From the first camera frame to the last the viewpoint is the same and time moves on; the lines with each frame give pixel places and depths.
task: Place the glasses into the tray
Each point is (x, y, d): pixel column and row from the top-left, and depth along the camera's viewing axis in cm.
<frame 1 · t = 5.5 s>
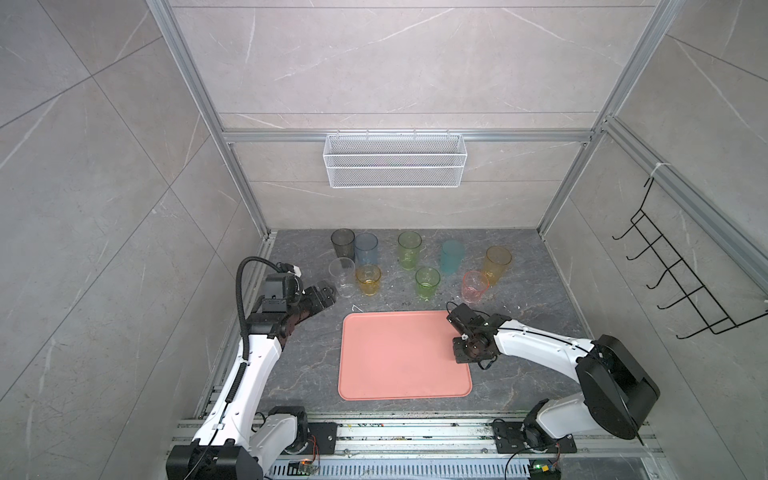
left hand: (321, 289, 80), fingers open
right hand: (462, 351, 88), fingers closed
pink plastic tray: (399, 355, 92), on the table
dark grey tall glass: (343, 240, 106), point 10 cm above the table
blue tall glass: (367, 248, 102), point 12 cm above the table
clear short glass: (344, 271, 103), point 6 cm above the table
yellow short glass: (368, 276, 103), point 5 cm above the table
green tall glass: (409, 246, 100), point 14 cm above the table
green short glass: (427, 279, 103), point 4 cm above the table
teal tall glass: (451, 256, 112), point 2 cm above the table
amber tall glass: (501, 256, 117), on the table
pink short glass: (474, 284, 106), on the table

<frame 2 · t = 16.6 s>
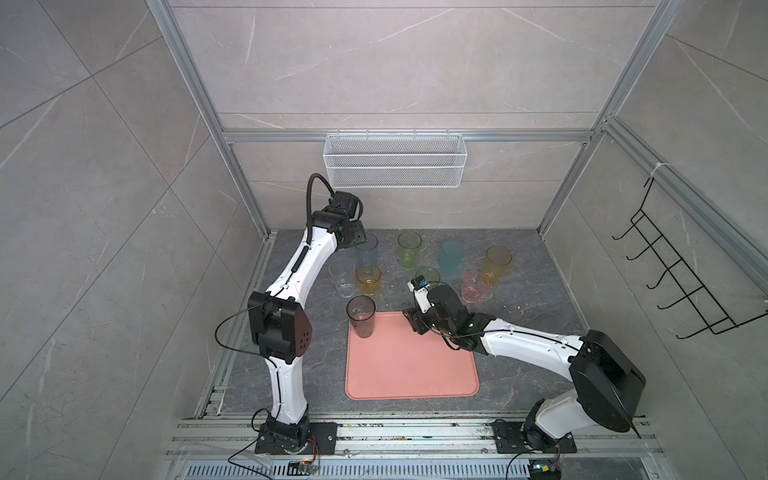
left hand: (352, 230, 89), fingers open
right hand: (410, 305, 86), fingers open
dark grey tall glass: (361, 311, 85), point 13 cm above the table
the other named things where they were.

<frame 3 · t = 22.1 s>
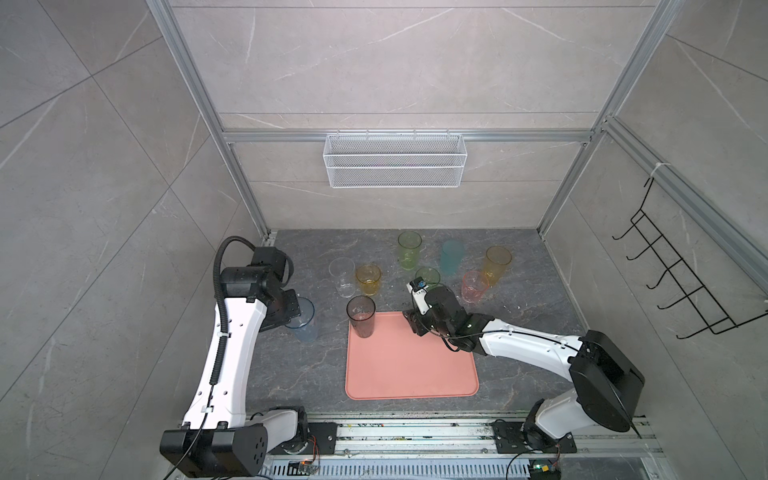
left hand: (283, 310, 71), fingers closed
right hand: (410, 306, 86), fingers open
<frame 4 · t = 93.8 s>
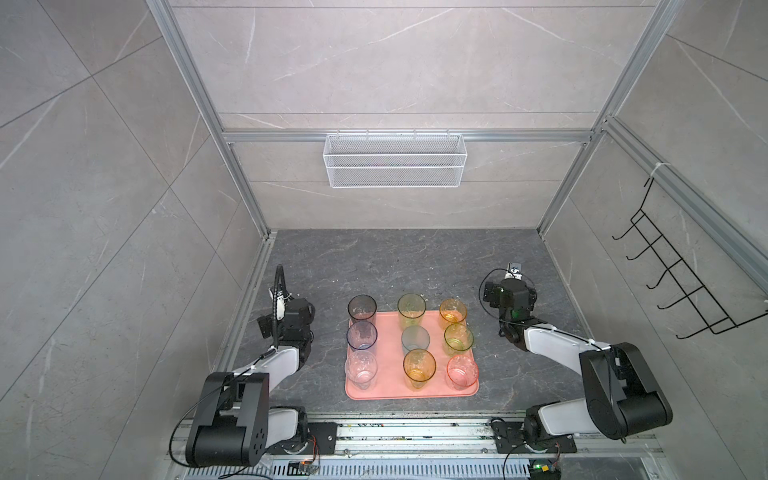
left hand: (276, 302, 87), fingers open
right hand: (507, 281, 92), fingers open
yellow short glass: (452, 311, 95), point 3 cm above the table
green tall glass: (412, 311, 83), point 14 cm above the table
green short glass: (458, 339, 91), point 2 cm above the table
